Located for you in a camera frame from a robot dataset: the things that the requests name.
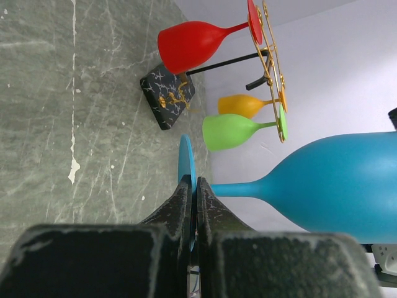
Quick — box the orange wine glass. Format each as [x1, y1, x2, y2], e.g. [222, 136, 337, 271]
[218, 94, 273, 119]

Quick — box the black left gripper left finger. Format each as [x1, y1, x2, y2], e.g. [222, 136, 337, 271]
[1, 175, 192, 297]

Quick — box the green wine glass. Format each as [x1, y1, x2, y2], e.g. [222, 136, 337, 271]
[202, 105, 288, 151]

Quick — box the red wine glass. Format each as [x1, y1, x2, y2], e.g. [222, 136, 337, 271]
[157, 1, 262, 75]

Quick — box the gold wine glass rack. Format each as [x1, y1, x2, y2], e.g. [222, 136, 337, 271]
[140, 2, 288, 130]

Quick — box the blue wine glass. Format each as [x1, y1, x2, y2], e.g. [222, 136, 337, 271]
[177, 130, 397, 258]

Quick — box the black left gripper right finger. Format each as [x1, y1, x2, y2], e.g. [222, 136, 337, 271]
[197, 178, 381, 297]

